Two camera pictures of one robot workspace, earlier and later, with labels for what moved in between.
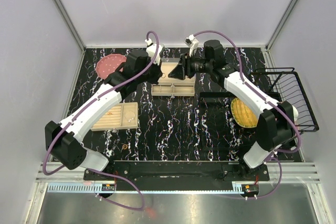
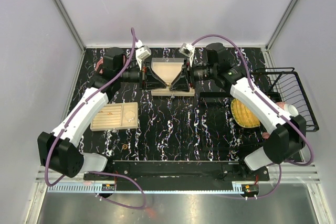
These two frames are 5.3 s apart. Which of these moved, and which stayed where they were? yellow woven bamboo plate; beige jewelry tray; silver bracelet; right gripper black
Moved: right gripper black
Stayed: yellow woven bamboo plate; beige jewelry tray; silver bracelet
